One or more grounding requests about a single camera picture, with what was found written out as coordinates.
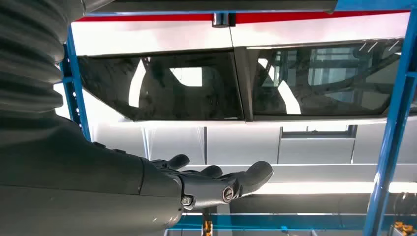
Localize blue metal shelf rack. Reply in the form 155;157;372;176
60;0;417;236

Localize white car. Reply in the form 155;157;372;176
54;12;417;128

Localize black barrier post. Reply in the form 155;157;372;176
211;12;236;29

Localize red barrier belt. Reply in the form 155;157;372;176
75;13;214;23
235;9;411;24

